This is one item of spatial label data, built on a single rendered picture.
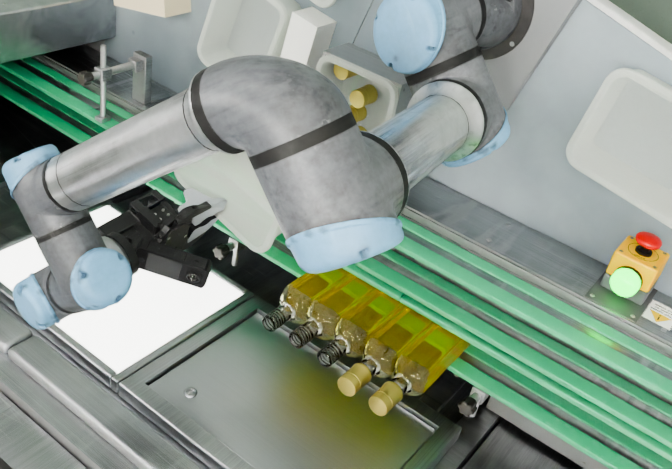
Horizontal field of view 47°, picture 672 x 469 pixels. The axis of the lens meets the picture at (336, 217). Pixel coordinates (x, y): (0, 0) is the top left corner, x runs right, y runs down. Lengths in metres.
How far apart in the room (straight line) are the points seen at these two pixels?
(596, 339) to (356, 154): 0.59
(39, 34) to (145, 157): 0.97
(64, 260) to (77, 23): 0.93
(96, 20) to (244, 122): 1.17
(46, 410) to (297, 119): 0.76
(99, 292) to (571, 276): 0.73
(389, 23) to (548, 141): 0.36
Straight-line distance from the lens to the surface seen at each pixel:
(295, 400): 1.34
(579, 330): 1.24
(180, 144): 0.84
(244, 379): 1.36
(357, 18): 1.46
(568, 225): 1.37
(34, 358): 1.40
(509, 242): 1.33
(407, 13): 1.11
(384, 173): 0.80
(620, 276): 1.26
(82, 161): 0.95
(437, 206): 1.37
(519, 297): 1.25
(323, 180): 0.75
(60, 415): 1.34
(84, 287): 1.01
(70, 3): 1.85
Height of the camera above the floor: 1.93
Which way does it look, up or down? 47 degrees down
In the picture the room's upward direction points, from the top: 121 degrees counter-clockwise
